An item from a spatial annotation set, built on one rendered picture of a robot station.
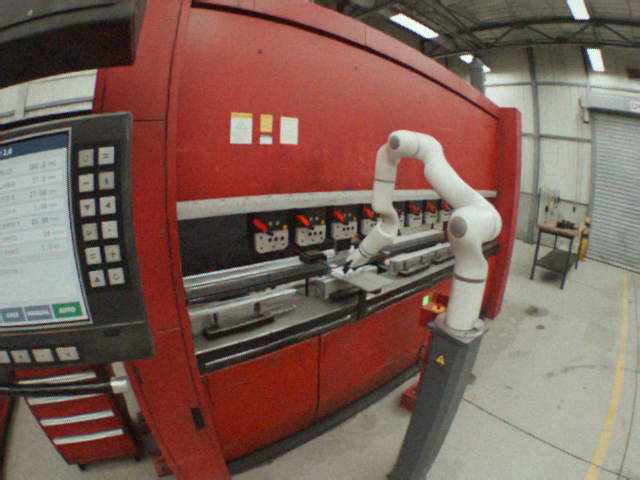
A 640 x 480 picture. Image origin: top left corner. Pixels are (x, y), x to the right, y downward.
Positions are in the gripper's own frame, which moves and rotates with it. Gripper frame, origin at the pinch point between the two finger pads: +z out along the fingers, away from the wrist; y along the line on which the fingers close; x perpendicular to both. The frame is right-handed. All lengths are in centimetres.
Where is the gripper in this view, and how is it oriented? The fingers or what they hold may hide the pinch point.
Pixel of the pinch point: (349, 269)
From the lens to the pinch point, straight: 152.6
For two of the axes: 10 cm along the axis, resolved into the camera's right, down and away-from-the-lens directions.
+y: -7.8, 1.3, -6.1
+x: 4.6, 7.9, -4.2
